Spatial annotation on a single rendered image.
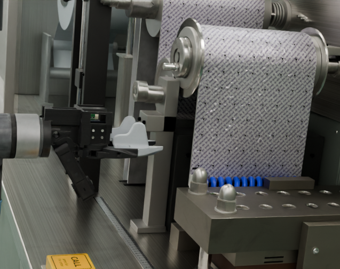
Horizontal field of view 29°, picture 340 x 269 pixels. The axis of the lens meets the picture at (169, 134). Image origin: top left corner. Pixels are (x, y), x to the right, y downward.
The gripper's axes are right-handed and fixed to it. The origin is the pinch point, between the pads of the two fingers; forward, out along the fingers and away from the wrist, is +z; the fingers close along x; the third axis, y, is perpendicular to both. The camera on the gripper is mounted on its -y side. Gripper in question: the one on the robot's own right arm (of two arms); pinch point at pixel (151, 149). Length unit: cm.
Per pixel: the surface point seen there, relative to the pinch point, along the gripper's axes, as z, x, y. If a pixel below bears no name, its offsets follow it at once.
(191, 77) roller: 7.0, 1.6, 13.0
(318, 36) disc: 32.9, 2.5, 22.1
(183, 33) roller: 7.0, 7.7, 20.5
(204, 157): 10.4, -0.1, -1.4
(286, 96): 25.9, -0.4, 10.6
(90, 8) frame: -5.1, 32.8, 23.1
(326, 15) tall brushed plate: 40.6, 12.5, 26.2
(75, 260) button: -14.7, -9.0, -16.8
